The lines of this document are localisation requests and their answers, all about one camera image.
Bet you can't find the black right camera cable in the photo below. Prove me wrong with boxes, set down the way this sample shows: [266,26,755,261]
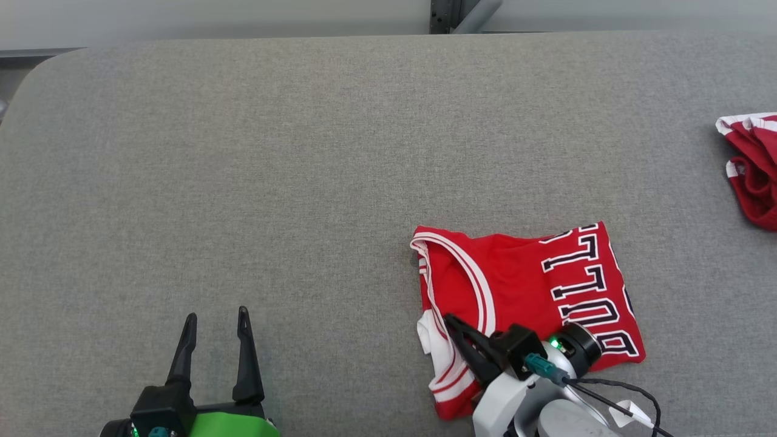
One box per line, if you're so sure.
[525,354,674,437]

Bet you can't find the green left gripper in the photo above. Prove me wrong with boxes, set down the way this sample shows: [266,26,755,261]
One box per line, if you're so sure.
[166,307,281,437]

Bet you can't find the grey metal tube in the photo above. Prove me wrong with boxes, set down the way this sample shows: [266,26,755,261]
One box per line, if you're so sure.
[452,0,503,35]

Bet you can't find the red shorts with white trim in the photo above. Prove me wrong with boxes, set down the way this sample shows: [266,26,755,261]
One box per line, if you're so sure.
[715,112,777,231]

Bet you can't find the white right cable label tag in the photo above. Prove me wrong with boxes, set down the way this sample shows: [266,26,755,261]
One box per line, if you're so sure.
[609,399,655,429]

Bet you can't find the dark metal frame post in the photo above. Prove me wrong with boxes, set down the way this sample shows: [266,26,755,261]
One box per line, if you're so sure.
[430,0,462,35]

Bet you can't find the red basketball jersey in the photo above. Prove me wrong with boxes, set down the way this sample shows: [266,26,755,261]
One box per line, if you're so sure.
[410,222,646,421]

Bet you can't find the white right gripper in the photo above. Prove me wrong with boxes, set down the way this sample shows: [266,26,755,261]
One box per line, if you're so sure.
[444,314,547,437]

